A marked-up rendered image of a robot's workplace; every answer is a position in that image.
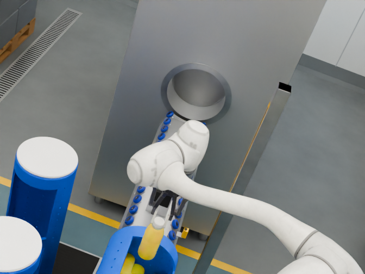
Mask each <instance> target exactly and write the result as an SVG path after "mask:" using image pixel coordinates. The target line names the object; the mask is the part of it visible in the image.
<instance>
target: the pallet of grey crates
mask: <svg viewBox="0 0 365 274"><path fill-rule="evenodd" d="M36 5H37V0H0V64H1V63H2V62H3V61H4V60H5V59H6V58H7V57H8V56H9V55H10V54H11V53H12V52H13V51H14V50H15V49H16V48H17V47H18V46H19V45H20V44H21V43H22V42H23V41H24V40H26V39H27V38H28V37H29V36H30V35H31V34H32V33H33V32H34V26H35V19H36V18H35V11H36Z"/></svg>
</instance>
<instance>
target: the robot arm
mask: <svg viewBox="0 0 365 274"><path fill-rule="evenodd" d="M208 143H209V130H208V129H207V127H206V126H205V125H204V124H202V123H201V122H199V121H196V120H188V121H187V122H185V123H184V124H183V125H182V126H181V127H180V128H179V130H178V132H176V133H174V134H173V135H172V136H171V137H170V138H169V139H167V140H165V141H162V142H157V143H154V144H151V145H149V146H147V147H145V148H143V149H141V150H140V151H138V152H136V153H135V154H134V155H133V156H132V157H131V158H130V161H129V163H128V166H127V174H128V177H129V179H130V180H131V181H132V182H133V183H134V184H135V185H138V186H144V187H147V186H150V187H153V192H152V195H151V198H150V201H149V206H152V207H153V208H152V211H151V214H152V215H153V217H152V220H151V222H150V223H151V224H152V223H153V221H154V219H155V216H156V214H157V212H158V209H159V206H160V205H159V204H160V203H161V202H162V200H163V199H164V198H165V197H166V196H170V197H172V207H171V209H169V212H168V214H167V217H166V220H165V223H164V225H163V228H165V227H166V224H167V221H171V220H172V218H173V216H174V215H176V216H179V215H180V213H181V211H182V209H183V207H184V205H185V204H186V202H187V201H188V200H189V201H192V202H194V203H198V204H201V205H203V206H207V207H210V208H213V209H217V210H220V211H224V212H226V213H230V214H233V215H237V216H240V217H243V218H246V219H249V220H252V221H255V222H257V223H259V224H261V225H263V226H265V227H266V228H268V229H269V230H270V231H271V232H272V233H274V235H275V236H276V237H277V238H278V239H279V240H280V241H281V242H282V243H283V245H284V246H285V247H286V248H287V249H288V251H289V252H290V254H291V255H292V256H293V257H294V258H295V259H296V260H295V261H293V262H292V263H290V264H289V265H287V266H286V267H285V268H283V269H282V270H281V271H280V272H278V273H277V274H364V273H363V271H362V270H361V268H360V267H359V265H358V264H357V262H356V261H355V260H354V259H353V258H352V256H351V255H350V254H349V253H348V252H346V251H345V250H344V249H343V248H341V247H340V246H339V245H338V244H337V243H335V242H334V241H333V240H332V239H330V238H328V237H327V236H325V235H324V234H322V233H321V232H319V231H317V230H316V229H314V228H312V227H310V226H308V225H306V224H304V223H303V222H301V221H299V220H297V219H296V218H294V217H292V216H290V215H289V214H287V213H286V212H284V211H282V210H280V209H278V208H276V207H274V206H272V205H270V204H268V203H265V202H262V201H259V200H256V199H253V198H249V197H245V196H241V195H237V194H233V193H230V192H226V191H222V190H218V189H214V188H210V187H207V186H203V185H200V184H198V183H196V182H194V181H192V180H191V178H192V176H193V174H194V172H195V170H196V167H197V166H198V165H199V164H200V162H201V160H202V159H203V157H204V154H205V152H206V149H207V146H208ZM157 189H160V190H161V191H163V192H162V193H161V195H160V196H159V197H158V199H157V200H156V201H155V202H154V198H155V194H156V191H157ZM179 196H181V197H183V199H182V201H181V204H180V206H179V207H178V209H175V208H176V203H177V197H179Z"/></svg>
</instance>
